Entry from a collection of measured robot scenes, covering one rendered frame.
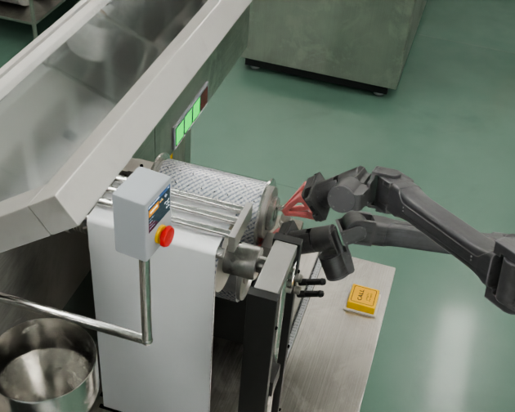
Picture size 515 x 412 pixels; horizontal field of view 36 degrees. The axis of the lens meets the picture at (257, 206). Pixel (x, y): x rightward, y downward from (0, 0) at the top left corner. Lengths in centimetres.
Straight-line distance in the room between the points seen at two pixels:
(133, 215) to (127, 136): 37
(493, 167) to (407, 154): 44
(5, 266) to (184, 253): 30
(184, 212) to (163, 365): 35
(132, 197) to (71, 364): 28
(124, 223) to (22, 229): 42
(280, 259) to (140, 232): 36
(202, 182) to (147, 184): 67
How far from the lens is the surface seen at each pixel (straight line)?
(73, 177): 60
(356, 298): 201
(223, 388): 182
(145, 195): 101
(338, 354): 192
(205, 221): 139
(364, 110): 449
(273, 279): 129
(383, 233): 178
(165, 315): 149
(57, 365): 117
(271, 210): 167
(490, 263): 137
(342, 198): 156
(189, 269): 138
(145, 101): 69
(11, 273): 142
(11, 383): 116
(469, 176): 414
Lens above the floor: 234
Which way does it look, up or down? 39 degrees down
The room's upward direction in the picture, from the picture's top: 5 degrees clockwise
